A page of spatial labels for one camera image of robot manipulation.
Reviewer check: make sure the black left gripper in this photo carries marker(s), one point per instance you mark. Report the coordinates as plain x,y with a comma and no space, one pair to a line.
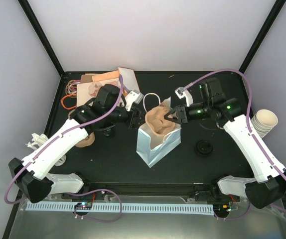
134,123

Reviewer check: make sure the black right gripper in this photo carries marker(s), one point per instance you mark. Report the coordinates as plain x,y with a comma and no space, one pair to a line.
182,113

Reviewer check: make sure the single brown pulp cup carrier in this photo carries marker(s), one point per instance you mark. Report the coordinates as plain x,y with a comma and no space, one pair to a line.
157,125

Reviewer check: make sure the light blue paper bag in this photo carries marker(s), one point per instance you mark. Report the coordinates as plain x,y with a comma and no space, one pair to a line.
153,149

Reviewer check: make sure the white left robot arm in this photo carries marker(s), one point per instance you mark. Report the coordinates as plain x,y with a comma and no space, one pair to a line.
109,107

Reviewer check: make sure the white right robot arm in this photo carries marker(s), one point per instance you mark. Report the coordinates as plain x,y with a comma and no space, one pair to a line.
269,181

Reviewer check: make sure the black coffee cup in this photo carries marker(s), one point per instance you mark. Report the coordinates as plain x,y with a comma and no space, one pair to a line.
108,131

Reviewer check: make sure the black cup lid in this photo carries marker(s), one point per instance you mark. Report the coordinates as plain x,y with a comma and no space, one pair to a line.
203,148

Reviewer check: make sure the illustrated greeting card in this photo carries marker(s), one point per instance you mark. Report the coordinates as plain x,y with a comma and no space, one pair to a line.
86,91

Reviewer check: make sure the brown cardboard sleeve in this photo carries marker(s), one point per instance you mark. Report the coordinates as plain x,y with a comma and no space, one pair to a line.
87,78

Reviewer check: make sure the rubber bands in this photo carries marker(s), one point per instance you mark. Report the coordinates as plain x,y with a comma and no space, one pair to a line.
70,92

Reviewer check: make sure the stack of white paper cups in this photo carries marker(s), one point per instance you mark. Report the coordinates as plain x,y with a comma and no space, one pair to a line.
264,121

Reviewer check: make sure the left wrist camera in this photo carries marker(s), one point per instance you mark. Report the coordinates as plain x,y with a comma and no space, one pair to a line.
133,97

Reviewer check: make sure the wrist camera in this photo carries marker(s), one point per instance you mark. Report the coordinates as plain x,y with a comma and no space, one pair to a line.
133,97
183,93

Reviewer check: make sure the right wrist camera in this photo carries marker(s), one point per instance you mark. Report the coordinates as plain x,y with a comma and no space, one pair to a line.
183,93

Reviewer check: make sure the light blue cable duct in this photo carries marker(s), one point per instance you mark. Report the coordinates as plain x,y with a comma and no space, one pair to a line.
139,208

